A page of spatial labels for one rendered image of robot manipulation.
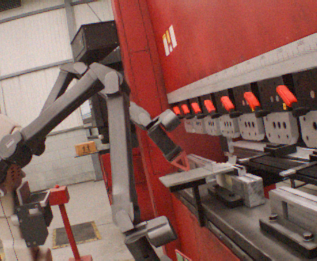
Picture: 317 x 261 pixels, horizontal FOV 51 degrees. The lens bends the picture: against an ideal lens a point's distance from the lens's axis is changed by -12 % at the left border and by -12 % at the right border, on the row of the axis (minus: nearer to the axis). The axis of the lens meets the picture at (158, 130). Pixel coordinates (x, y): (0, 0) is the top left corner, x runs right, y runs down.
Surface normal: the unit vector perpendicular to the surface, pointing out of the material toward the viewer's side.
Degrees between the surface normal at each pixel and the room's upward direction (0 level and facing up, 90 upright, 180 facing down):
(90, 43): 90
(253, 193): 90
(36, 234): 90
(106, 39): 90
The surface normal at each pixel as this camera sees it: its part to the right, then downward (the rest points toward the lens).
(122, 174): -0.18, -0.36
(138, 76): 0.14, 0.02
